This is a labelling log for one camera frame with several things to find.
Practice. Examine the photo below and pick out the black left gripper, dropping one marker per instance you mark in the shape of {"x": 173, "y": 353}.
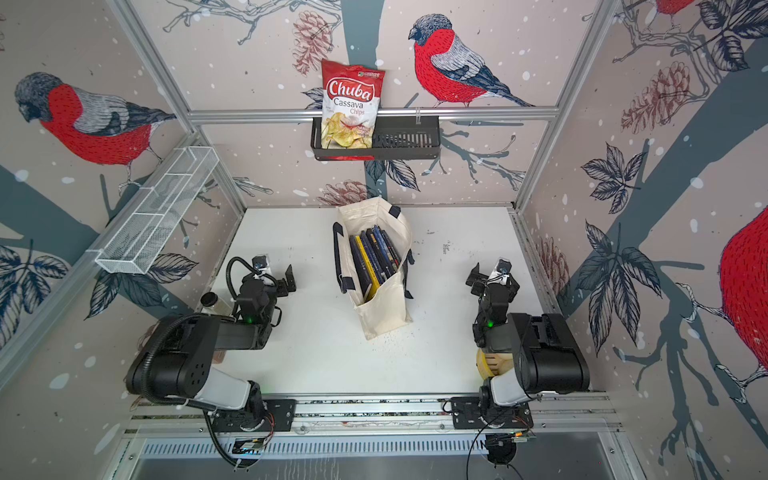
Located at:
{"x": 280, "y": 285}

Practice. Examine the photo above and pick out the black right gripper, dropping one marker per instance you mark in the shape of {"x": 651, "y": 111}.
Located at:
{"x": 485, "y": 285}

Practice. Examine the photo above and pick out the dark navy grid-cover book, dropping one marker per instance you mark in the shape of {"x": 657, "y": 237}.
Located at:
{"x": 360, "y": 268}

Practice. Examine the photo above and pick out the cream canvas tote bag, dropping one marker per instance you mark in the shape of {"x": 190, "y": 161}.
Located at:
{"x": 387, "y": 310}

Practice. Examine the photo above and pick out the yellow paperback book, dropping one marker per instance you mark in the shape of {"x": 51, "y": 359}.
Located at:
{"x": 375, "y": 284}

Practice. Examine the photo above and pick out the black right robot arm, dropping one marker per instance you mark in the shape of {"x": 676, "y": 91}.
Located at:
{"x": 520, "y": 355}

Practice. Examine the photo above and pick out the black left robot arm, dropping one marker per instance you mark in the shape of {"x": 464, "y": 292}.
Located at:
{"x": 175, "y": 366}

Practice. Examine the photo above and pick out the red Chuba cassava chips bag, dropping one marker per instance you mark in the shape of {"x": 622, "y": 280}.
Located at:
{"x": 351, "y": 100}

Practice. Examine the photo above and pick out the clear spice jar black lid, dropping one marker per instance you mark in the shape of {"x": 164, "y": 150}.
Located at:
{"x": 213, "y": 304}

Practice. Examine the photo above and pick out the blue Little Prince book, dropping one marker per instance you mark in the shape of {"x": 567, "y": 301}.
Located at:
{"x": 383, "y": 245}

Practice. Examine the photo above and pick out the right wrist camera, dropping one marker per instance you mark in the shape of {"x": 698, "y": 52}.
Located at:
{"x": 501, "y": 273}

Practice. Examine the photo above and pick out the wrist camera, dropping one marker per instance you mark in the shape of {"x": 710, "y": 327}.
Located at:
{"x": 261, "y": 264}
{"x": 501, "y": 273}

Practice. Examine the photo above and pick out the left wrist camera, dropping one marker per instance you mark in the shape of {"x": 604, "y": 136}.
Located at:
{"x": 261, "y": 264}

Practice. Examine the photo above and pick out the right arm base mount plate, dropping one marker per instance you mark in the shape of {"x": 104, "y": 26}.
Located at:
{"x": 467, "y": 413}

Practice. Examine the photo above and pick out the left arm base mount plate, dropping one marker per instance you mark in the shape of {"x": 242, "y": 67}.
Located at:
{"x": 274, "y": 415}

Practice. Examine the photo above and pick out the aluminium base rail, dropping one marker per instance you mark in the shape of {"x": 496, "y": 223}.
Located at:
{"x": 390, "y": 414}

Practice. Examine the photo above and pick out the black wall basket shelf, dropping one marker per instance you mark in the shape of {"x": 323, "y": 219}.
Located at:
{"x": 394, "y": 138}

